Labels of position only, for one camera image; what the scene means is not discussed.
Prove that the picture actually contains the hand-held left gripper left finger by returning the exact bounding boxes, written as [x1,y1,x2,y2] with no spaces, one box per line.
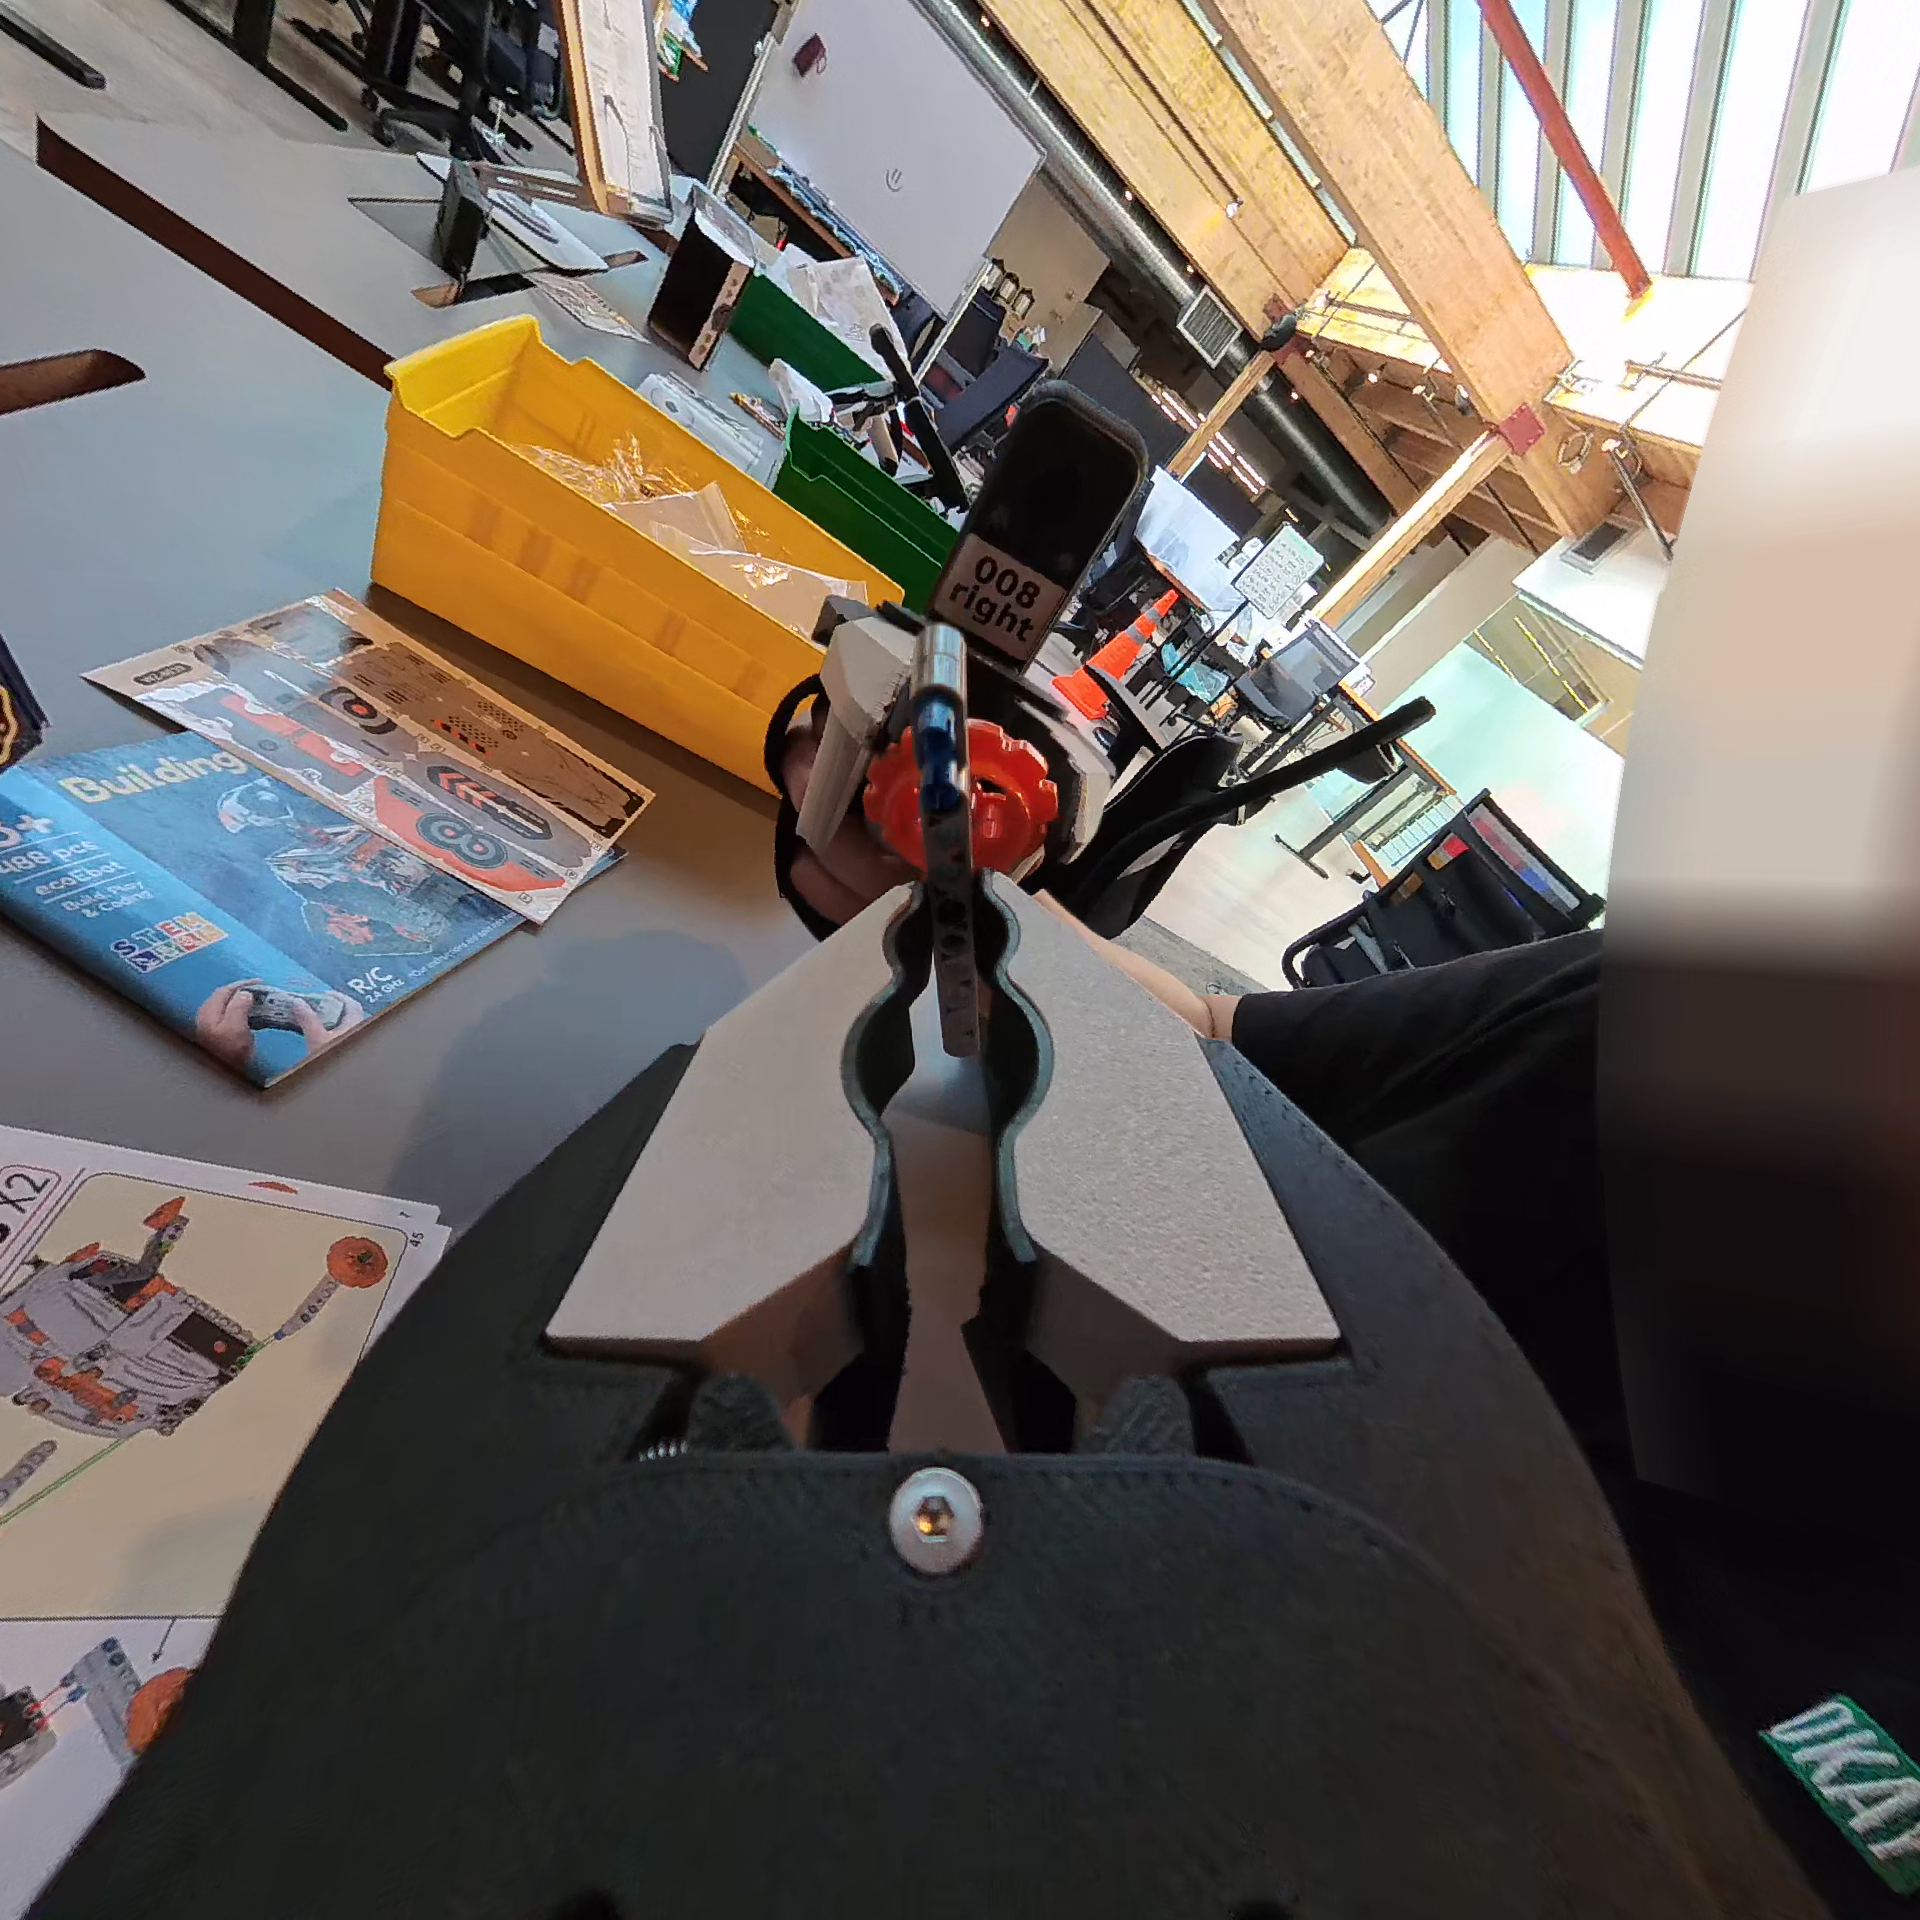
[547,880,920,1449]

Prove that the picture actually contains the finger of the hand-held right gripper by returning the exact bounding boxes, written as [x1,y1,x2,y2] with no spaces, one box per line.
[794,598,937,857]
[1026,698,1123,887]

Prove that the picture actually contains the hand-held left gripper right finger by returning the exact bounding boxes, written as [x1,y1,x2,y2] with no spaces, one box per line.
[982,874,1341,1449]

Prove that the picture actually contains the orange toy gear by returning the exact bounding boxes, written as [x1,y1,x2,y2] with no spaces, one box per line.
[860,718,1059,877]

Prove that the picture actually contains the grey perforated toy beam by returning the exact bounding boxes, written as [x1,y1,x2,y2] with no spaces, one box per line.
[901,621,996,1059]

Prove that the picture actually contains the person's right forearm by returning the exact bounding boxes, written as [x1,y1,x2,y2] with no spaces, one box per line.
[1036,883,1608,1201]

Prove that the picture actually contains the grey desk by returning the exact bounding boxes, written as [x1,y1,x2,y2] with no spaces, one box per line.
[0,105,1188,1248]

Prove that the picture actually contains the person's right hand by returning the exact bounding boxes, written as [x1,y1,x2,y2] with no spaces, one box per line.
[787,720,914,940]

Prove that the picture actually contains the black office chair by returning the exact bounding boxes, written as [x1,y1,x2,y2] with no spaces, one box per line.
[1077,698,1432,933]

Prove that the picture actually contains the orange traffic cone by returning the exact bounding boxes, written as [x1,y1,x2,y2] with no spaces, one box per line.
[1056,590,1182,707]

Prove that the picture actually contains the green plastic bin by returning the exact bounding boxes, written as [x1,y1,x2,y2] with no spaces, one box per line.
[771,409,960,572]
[730,268,887,394]

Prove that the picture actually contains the flat clear plastic bag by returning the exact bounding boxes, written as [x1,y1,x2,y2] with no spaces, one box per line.
[607,487,864,600]

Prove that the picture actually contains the crinkled clear plastic bag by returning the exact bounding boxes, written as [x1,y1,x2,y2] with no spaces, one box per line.
[517,435,720,502]

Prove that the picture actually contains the white whiteboard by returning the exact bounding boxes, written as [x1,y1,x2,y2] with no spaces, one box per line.
[748,0,1047,318]

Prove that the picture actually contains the black rolling cart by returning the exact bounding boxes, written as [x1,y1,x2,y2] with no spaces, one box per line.
[1282,787,1598,992]

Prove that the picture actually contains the yellow plastic bin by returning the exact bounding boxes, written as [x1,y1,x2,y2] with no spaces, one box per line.
[368,315,909,788]

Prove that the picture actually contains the black open box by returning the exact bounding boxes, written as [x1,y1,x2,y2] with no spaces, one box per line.
[645,203,757,369]

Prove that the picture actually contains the printed sticker sheet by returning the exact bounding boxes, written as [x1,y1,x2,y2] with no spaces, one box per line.
[86,590,655,924]

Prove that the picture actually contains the paper board on stand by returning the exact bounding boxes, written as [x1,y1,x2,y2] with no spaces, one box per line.
[351,0,681,308]

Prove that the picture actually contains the open instruction booklet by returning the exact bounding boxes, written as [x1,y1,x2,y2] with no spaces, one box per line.
[0,1125,448,1817]

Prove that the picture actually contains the blue cover booklet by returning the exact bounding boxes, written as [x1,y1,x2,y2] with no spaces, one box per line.
[0,730,624,1089]

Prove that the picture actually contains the person's black shirt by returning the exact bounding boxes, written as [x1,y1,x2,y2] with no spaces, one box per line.
[1560,1471,1920,1920]

